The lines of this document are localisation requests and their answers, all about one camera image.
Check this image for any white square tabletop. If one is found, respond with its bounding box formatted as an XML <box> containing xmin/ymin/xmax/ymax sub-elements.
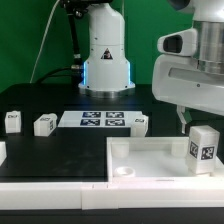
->
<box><xmin>105</xmin><ymin>136</ymin><xmax>224</xmax><ymax>182</ymax></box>

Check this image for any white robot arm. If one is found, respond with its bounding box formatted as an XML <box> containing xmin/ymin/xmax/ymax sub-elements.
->
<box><xmin>79</xmin><ymin>0</ymin><xmax>224</xmax><ymax>124</ymax></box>

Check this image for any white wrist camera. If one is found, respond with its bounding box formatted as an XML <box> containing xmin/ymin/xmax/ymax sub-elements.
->
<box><xmin>157</xmin><ymin>28</ymin><xmax>198</xmax><ymax>57</ymax></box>

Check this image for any white front fence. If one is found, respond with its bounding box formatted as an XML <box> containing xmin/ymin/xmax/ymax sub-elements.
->
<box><xmin>0</xmin><ymin>178</ymin><xmax>224</xmax><ymax>210</ymax></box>

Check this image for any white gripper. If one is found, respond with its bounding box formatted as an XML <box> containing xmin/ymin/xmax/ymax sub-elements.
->
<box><xmin>152</xmin><ymin>55</ymin><xmax>224</xmax><ymax>134</ymax></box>

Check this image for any tag marker sheet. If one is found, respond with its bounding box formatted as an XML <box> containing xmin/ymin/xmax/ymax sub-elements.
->
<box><xmin>59</xmin><ymin>111</ymin><xmax>142</xmax><ymax>128</ymax></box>

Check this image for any white fence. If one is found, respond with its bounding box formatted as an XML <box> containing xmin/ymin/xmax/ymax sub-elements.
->
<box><xmin>0</xmin><ymin>141</ymin><xmax>7</xmax><ymax>166</ymax></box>
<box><xmin>0</xmin><ymin>178</ymin><xmax>224</xmax><ymax>210</ymax></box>

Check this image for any white cable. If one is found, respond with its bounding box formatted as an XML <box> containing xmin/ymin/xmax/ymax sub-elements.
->
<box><xmin>29</xmin><ymin>0</ymin><xmax>63</xmax><ymax>84</ymax></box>

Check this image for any black cable bundle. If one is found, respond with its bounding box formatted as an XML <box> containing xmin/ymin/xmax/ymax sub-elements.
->
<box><xmin>35</xmin><ymin>0</ymin><xmax>88</xmax><ymax>84</ymax></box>

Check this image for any white left fence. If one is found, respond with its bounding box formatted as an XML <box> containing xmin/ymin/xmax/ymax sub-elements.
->
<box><xmin>0</xmin><ymin>141</ymin><xmax>7</xmax><ymax>166</ymax></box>

